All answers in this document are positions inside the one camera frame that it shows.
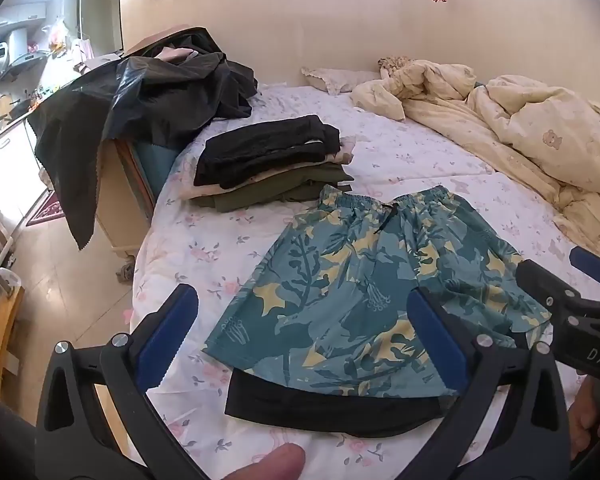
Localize wooden chair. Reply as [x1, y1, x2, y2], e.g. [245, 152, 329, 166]
[0, 259, 27, 397]

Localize cream bear-print quilt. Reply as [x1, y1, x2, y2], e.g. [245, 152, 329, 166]
[351, 57, 600, 262]

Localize black shiny cloth pile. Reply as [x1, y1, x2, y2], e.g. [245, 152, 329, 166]
[27, 27, 259, 251]

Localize white ruffled pillow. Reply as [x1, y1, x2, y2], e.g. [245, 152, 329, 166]
[301, 66, 381, 97]

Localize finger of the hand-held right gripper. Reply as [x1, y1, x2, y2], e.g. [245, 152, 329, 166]
[569, 246, 600, 306]
[516, 259, 586, 328]

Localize white kitchen counter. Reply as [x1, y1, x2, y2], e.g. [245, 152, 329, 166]
[0, 119, 52, 222]

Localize cream bedside cabinet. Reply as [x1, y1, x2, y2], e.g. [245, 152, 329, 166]
[96, 137, 157, 267]

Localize brown patterned cloth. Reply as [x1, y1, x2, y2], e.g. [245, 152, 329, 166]
[378, 56, 412, 80]

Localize range hood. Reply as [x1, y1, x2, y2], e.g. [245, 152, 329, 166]
[7, 50, 50, 80]

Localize red patterned rug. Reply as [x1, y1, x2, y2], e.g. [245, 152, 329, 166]
[26, 189, 69, 227]

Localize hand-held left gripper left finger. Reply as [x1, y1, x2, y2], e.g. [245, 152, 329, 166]
[35, 284, 216, 480]

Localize pink plastic bag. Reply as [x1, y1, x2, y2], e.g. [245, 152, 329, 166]
[47, 16, 70, 55]

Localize stack of folded clothes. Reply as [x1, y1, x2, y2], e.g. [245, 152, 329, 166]
[180, 136, 357, 200]

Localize person's dark clothing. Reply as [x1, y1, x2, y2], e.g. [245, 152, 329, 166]
[0, 390, 39, 480]

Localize white floral bed sheet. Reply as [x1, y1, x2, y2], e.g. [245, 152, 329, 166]
[129, 82, 600, 480]

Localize person's right hand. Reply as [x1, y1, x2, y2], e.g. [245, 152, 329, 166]
[567, 374, 600, 465]

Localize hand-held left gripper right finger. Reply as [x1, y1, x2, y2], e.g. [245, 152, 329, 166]
[407, 287, 573, 480]

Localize white water heater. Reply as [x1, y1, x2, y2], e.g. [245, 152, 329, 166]
[0, 29, 29, 75]

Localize person's left hand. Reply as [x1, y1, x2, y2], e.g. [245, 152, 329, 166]
[214, 442, 307, 480]

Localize teal panel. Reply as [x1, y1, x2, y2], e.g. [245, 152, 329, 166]
[132, 141, 187, 201]

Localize teal leaf-print shorts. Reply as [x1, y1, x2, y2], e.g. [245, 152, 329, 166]
[202, 185, 553, 400]

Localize folded olive green pants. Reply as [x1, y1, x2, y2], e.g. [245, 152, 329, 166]
[190, 161, 356, 212]

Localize black shorts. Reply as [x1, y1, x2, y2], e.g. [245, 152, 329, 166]
[224, 369, 461, 437]

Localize folded black pants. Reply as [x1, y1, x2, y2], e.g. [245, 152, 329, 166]
[194, 115, 342, 190]

